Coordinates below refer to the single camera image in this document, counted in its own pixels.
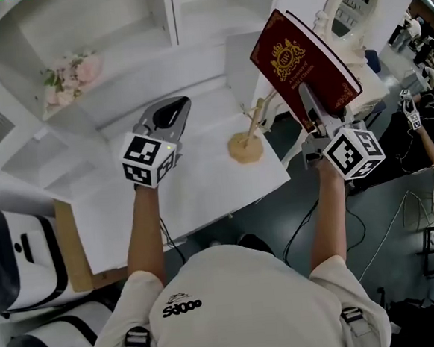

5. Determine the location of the person's black shoe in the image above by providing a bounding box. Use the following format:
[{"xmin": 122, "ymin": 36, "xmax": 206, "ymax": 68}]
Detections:
[{"xmin": 235, "ymin": 231, "xmax": 277, "ymax": 261}]

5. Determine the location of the white shelf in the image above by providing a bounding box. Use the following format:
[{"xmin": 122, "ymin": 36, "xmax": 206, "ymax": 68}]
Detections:
[{"xmin": 0, "ymin": 0, "xmax": 296, "ymax": 139}]

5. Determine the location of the person's beige shirt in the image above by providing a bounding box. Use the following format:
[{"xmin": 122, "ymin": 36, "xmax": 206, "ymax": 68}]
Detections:
[{"xmin": 84, "ymin": 231, "xmax": 394, "ymax": 347}]

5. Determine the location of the red book with gold print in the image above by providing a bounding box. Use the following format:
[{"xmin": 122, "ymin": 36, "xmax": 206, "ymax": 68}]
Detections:
[{"xmin": 245, "ymin": 2, "xmax": 367, "ymax": 137}]

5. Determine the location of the brown cardboard board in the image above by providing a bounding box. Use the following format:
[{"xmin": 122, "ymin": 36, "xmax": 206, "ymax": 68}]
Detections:
[{"xmin": 52, "ymin": 193, "xmax": 130, "ymax": 295}]

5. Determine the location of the black cable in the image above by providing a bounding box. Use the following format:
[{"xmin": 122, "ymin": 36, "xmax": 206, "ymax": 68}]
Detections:
[
  {"xmin": 157, "ymin": 213, "xmax": 190, "ymax": 265},
  {"xmin": 277, "ymin": 193, "xmax": 371, "ymax": 289}
]

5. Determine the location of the white and black appliance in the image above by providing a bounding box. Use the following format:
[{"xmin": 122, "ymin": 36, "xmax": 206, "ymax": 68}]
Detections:
[
  {"xmin": 0, "ymin": 203, "xmax": 72, "ymax": 315},
  {"xmin": 1, "ymin": 299, "xmax": 117, "ymax": 347}
]

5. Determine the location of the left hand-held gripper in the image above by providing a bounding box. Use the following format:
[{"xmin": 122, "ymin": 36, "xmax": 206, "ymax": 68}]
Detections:
[{"xmin": 116, "ymin": 95, "xmax": 198, "ymax": 192}]

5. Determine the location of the person's left forearm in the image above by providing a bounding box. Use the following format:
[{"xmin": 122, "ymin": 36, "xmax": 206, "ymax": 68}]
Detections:
[{"xmin": 119, "ymin": 180, "xmax": 171, "ymax": 286}]

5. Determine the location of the white table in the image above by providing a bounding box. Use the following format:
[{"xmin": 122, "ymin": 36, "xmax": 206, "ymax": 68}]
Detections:
[{"xmin": 48, "ymin": 109, "xmax": 298, "ymax": 279}]

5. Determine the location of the pink flower bouquet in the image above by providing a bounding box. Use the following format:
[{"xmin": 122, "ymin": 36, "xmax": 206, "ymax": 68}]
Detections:
[{"xmin": 38, "ymin": 48, "xmax": 109, "ymax": 117}]

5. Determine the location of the white cable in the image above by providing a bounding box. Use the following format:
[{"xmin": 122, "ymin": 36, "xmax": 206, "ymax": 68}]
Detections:
[{"xmin": 352, "ymin": 187, "xmax": 434, "ymax": 283}]

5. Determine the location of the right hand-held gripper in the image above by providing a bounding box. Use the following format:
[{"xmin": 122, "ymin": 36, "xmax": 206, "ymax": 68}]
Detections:
[{"xmin": 295, "ymin": 76, "xmax": 389, "ymax": 184}]

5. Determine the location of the white ornate vanity mirror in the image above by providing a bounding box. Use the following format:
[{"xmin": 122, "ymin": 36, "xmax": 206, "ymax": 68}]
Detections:
[{"xmin": 312, "ymin": 0, "xmax": 394, "ymax": 125}]

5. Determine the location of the wooden jewellery stand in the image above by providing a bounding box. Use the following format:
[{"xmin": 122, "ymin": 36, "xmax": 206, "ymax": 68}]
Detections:
[{"xmin": 223, "ymin": 96, "xmax": 283, "ymax": 166}]

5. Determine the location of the person's right forearm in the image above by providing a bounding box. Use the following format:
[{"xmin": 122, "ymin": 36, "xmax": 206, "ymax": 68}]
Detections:
[{"xmin": 301, "ymin": 156, "xmax": 355, "ymax": 277}]

